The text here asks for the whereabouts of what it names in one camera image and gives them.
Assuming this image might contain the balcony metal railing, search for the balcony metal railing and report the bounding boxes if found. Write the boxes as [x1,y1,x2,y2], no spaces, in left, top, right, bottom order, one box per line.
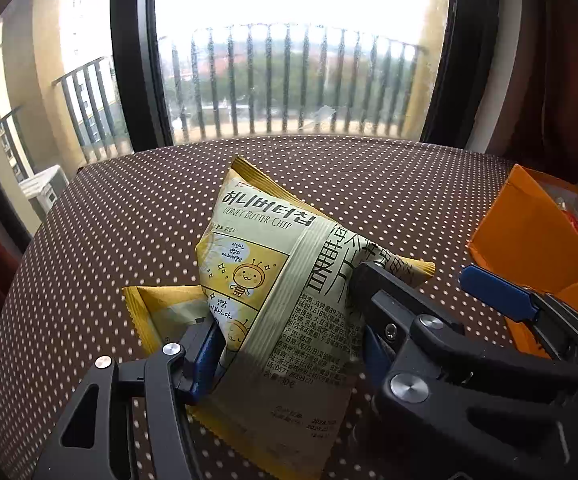
[0,25,426,184]

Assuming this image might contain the red clear cookie snack bag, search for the red clear cookie snack bag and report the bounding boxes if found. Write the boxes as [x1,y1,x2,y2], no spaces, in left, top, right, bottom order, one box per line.
[556,197,578,235]

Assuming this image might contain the white air conditioner unit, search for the white air conditioner unit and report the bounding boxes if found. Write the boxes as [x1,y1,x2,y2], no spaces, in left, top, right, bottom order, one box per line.
[19,165,68,222]

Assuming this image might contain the yellow honey butter chip bag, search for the yellow honey butter chip bag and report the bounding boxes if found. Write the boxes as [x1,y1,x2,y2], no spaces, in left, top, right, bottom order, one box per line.
[123,157,435,479]

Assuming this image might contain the orange cardboard box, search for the orange cardboard box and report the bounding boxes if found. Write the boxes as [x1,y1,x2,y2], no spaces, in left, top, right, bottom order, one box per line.
[466,162,578,359]

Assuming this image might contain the black window frame post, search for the black window frame post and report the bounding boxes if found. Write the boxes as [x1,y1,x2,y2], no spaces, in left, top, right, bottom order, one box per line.
[110,0,173,152]

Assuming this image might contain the dark red curtain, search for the dark red curtain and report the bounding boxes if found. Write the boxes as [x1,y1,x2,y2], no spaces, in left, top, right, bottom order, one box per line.
[504,0,578,182]

